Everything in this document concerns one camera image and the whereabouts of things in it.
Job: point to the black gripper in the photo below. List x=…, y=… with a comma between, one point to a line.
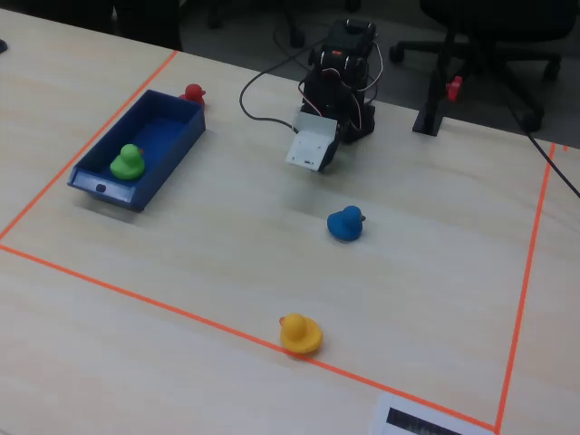
x=333, y=154

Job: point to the green rubber duck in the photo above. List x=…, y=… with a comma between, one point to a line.
x=127, y=165

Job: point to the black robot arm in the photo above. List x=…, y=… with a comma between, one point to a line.
x=335, y=95

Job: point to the blue rubber duck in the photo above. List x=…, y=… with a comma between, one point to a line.
x=344, y=224

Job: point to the red rubber duck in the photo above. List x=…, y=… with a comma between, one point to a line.
x=194, y=93

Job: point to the blue plastic box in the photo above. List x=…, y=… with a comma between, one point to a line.
x=172, y=131

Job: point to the yellow rubber duck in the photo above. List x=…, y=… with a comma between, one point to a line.
x=299, y=335

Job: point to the black clamp stand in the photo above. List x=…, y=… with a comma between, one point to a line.
x=428, y=118

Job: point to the black office chair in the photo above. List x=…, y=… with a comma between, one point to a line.
x=498, y=18

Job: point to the orange tape strip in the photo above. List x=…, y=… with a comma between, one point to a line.
x=90, y=142
x=527, y=272
x=149, y=301

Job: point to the white paper with black bar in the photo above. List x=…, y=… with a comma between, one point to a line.
x=380, y=417

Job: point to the small dark object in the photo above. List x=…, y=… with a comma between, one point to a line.
x=2, y=46

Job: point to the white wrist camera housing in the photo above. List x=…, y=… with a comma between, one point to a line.
x=308, y=147

